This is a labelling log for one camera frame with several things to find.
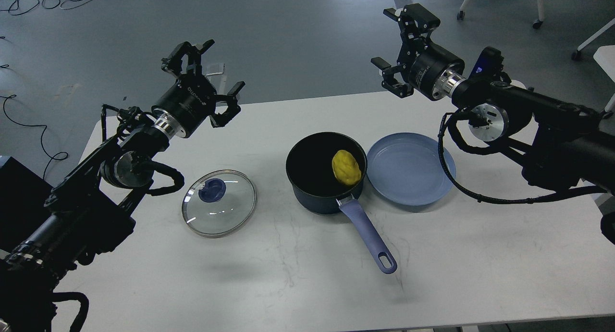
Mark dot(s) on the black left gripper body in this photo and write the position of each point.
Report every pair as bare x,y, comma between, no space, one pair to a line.
189,102

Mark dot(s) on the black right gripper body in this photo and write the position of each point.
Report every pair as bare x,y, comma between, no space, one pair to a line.
431,61

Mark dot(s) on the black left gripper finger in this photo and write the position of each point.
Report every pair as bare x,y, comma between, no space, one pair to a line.
231,100
184,63

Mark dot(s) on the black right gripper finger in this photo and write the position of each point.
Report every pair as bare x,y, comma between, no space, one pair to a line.
389,81
416,25

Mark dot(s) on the glass pot lid blue knob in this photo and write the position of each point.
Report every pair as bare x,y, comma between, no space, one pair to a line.
219,203

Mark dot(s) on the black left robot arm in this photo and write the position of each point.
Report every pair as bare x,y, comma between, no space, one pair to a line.
48,231

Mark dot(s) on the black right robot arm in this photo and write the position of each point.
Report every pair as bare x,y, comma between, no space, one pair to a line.
558,144

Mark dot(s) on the blue round plate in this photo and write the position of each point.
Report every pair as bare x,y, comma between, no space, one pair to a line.
405,169

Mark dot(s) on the black box at left edge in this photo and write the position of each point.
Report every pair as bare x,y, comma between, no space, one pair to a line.
22,197

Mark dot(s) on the dark blue saucepan purple handle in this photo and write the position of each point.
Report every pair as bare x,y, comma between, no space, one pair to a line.
309,169

